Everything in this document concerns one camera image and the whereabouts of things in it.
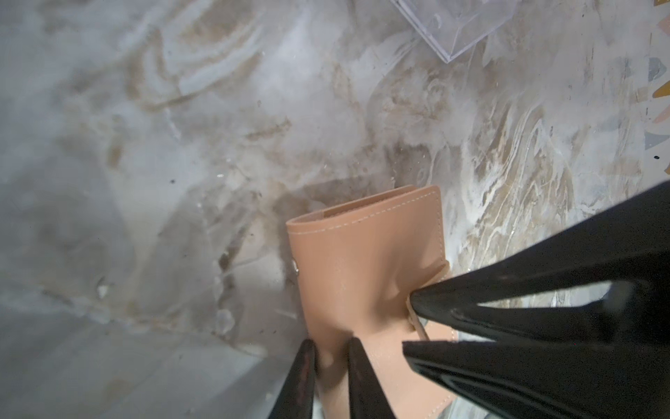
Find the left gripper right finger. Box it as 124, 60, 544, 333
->
347, 337, 395, 419

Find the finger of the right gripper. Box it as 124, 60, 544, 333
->
410, 183, 669, 343
402, 338, 669, 418

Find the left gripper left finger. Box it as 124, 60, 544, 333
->
268, 339, 317, 419

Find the pink leather card holder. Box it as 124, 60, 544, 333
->
286, 186, 456, 418

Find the clear acrylic card stand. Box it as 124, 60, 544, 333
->
393, 0, 518, 63

